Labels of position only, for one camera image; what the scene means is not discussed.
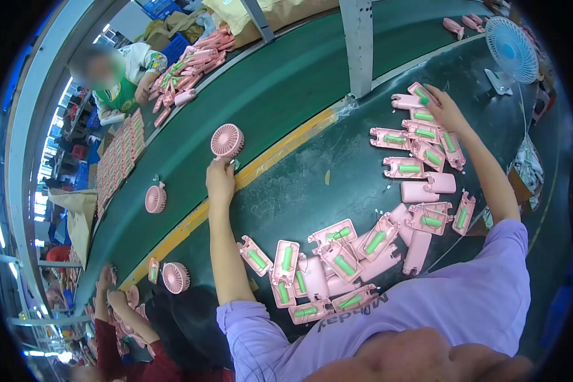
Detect person's left hand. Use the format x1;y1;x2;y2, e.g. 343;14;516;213
205;158;237;209

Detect person's right hand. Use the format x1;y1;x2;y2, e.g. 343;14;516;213
422;85;465;132

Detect person's right fingers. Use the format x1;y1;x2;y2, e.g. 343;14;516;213
424;85;449;104

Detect pink handle half with battery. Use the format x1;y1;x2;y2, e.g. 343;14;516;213
407;82;433;107

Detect pink round fan head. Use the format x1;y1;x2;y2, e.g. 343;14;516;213
162;262;191;294
210;124;245;160
145;181;167;214

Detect white and blue desk fan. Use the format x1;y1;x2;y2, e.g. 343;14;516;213
484;16;540;96

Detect rows of pink fan shells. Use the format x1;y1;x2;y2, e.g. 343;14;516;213
95;109;147;218

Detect green conveyor belt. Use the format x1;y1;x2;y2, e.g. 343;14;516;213
74;0;493;313

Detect heap of pink fan shells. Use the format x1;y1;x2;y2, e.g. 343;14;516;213
148;25;237;129

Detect cardboard box of white parts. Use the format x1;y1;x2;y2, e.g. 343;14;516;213
507;135;546;212

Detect blue plastic crate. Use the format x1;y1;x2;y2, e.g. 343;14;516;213
161;33;192;66

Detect beige sack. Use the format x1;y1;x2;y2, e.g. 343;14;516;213
48;187;98;271

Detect pile of pink fan shells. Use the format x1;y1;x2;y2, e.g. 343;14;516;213
237;93;477;326

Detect yellow sack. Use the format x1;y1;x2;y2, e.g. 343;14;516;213
202;0;341;48

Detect heap of pink fan grilles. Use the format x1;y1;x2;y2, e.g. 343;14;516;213
84;285;156;357

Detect person's body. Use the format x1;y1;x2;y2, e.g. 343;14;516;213
216;219;532;382

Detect pink closed fan handle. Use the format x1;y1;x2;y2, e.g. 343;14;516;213
461;14;486;34
442;18;466;41

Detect white steel post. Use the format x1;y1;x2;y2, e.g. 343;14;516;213
339;0;374;99

